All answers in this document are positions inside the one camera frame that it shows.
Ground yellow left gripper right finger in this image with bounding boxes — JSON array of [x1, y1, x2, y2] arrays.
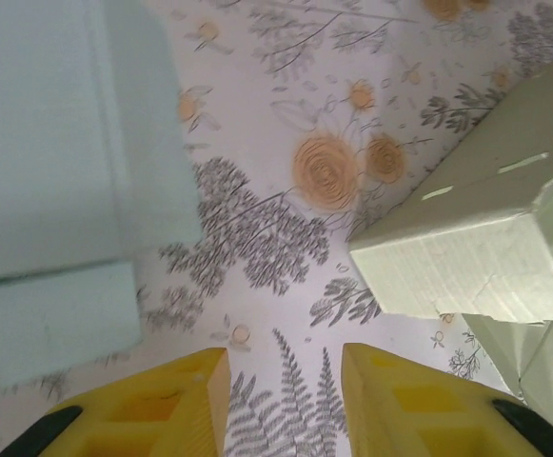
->
[[341, 342, 553, 457]]

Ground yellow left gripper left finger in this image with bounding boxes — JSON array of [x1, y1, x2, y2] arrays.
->
[[0, 347, 231, 457]]

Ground light green paper box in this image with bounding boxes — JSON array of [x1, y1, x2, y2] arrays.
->
[[346, 47, 553, 429]]

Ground light blue paper box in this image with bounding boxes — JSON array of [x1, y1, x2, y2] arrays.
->
[[0, 0, 206, 396]]

